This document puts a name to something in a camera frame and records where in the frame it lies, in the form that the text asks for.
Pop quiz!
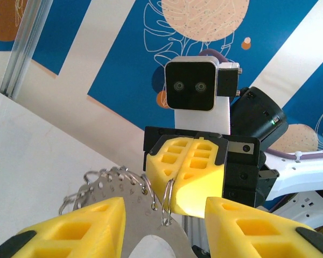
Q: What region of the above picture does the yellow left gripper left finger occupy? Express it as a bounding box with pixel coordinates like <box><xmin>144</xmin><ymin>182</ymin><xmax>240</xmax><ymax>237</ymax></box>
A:
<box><xmin>0</xmin><ymin>196</ymin><xmax>127</xmax><ymax>258</ymax></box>

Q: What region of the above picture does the aluminium frame post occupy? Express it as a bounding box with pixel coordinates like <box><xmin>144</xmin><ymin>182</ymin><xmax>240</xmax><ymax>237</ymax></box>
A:
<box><xmin>0</xmin><ymin>0</ymin><xmax>56</xmax><ymax>99</ymax></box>

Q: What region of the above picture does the perforated metal side rail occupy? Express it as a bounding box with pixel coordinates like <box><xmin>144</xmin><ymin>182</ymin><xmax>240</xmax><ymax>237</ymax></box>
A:
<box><xmin>269</xmin><ymin>189</ymin><xmax>323</xmax><ymax>232</ymax></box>

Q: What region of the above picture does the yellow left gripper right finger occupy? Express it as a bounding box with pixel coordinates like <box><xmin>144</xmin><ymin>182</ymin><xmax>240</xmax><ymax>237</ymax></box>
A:
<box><xmin>204</xmin><ymin>196</ymin><xmax>323</xmax><ymax>258</ymax></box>

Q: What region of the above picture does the silver keyring chain with plate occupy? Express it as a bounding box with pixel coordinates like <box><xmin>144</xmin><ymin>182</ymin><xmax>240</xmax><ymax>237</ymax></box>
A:
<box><xmin>58</xmin><ymin>166</ymin><xmax>189</xmax><ymax>258</ymax></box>

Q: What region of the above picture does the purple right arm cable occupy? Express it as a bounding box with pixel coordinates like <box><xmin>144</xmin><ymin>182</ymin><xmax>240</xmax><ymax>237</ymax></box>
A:
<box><xmin>198</xmin><ymin>48</ymin><xmax>323</xmax><ymax>162</ymax></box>

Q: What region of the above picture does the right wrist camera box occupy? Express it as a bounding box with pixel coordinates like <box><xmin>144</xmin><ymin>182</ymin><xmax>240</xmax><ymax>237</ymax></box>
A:
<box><xmin>164</xmin><ymin>55</ymin><xmax>242</xmax><ymax>135</ymax></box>

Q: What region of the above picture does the silver split keyring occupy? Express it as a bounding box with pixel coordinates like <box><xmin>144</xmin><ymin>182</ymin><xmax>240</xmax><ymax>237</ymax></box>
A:
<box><xmin>160</xmin><ymin>178</ymin><xmax>176</xmax><ymax>226</ymax></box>

